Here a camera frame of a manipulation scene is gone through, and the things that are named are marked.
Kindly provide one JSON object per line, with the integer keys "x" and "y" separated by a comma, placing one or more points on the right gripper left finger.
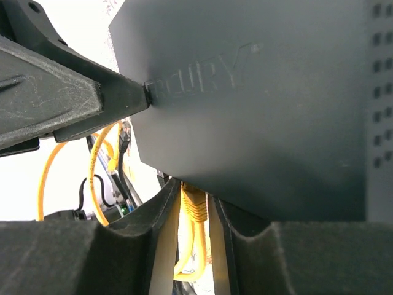
{"x": 134, "y": 255}

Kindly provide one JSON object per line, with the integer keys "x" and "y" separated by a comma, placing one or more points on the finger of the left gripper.
{"x": 48, "y": 89}

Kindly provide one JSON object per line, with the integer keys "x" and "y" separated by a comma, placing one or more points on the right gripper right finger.
{"x": 253, "y": 256}

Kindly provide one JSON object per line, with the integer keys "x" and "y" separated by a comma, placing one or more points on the black network switch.
{"x": 282, "y": 108}

